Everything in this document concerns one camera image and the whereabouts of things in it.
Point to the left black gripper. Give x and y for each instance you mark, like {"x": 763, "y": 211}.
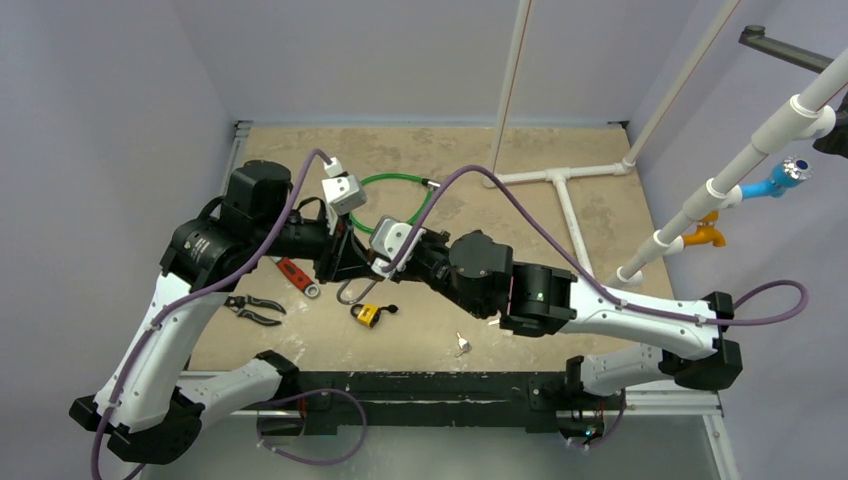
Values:
{"x": 353, "y": 262}

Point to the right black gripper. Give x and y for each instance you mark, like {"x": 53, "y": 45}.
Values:
{"x": 404, "y": 251}

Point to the large brass padlock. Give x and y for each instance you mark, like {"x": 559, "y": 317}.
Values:
{"x": 358, "y": 288}

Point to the small yellow padlock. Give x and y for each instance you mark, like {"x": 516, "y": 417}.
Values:
{"x": 369, "y": 315}

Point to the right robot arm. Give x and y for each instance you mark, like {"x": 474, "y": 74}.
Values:
{"x": 672, "y": 340}

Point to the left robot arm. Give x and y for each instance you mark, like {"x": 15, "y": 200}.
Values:
{"x": 144, "y": 414}

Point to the red adjustable wrench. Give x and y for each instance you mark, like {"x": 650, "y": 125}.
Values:
{"x": 297, "y": 277}

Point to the black pliers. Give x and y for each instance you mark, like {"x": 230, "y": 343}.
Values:
{"x": 246, "y": 307}

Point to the orange faucet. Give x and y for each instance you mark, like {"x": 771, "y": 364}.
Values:
{"x": 706, "y": 233}

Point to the blue faucet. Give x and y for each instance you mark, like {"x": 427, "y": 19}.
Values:
{"x": 788, "y": 174}

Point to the black overhead bar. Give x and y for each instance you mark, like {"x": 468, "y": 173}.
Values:
{"x": 754, "y": 37}

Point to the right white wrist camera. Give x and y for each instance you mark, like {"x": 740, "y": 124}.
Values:
{"x": 392, "y": 243}

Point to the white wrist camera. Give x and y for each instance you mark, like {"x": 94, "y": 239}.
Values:
{"x": 343, "y": 192}
{"x": 392, "y": 243}

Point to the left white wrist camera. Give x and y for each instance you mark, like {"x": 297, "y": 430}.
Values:
{"x": 343, "y": 192}

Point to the green cable lock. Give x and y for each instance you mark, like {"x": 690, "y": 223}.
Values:
{"x": 414, "y": 192}

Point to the white pvc pipe frame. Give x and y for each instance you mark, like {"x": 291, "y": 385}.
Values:
{"x": 804, "y": 116}

